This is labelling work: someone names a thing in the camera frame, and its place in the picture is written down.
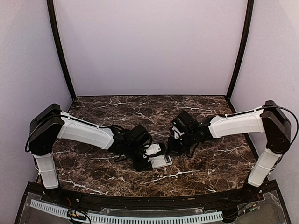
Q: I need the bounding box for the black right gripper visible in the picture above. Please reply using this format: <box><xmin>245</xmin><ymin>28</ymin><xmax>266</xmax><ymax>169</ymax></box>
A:
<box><xmin>166</xmin><ymin>130</ymin><xmax>196</xmax><ymax>155</ymax></box>

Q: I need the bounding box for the white remote control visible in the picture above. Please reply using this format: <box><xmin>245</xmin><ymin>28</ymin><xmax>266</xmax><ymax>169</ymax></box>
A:
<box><xmin>149</xmin><ymin>155</ymin><xmax>172</xmax><ymax>169</ymax></box>

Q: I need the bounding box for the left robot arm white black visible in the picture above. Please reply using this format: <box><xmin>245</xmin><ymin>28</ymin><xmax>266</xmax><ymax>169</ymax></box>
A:
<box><xmin>25</xmin><ymin>104</ymin><xmax>152</xmax><ymax>203</ymax></box>

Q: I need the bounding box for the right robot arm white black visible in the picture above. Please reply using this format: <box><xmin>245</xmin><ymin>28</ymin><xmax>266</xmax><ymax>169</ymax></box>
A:
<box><xmin>166</xmin><ymin>100</ymin><xmax>296</xmax><ymax>203</ymax></box>

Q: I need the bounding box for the small circuit board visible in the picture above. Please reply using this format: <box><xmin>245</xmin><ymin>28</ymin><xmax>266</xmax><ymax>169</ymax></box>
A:
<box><xmin>67</xmin><ymin>210</ymin><xmax>87</xmax><ymax>221</ymax></box>

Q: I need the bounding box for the white slotted cable duct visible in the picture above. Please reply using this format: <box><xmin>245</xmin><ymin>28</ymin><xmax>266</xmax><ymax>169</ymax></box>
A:
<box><xmin>30</xmin><ymin>199</ymin><xmax>223</xmax><ymax>224</ymax></box>

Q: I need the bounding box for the black front frame rail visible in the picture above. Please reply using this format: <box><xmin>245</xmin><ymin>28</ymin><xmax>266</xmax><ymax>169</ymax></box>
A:
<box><xmin>25</xmin><ymin>181</ymin><xmax>278</xmax><ymax>210</ymax></box>

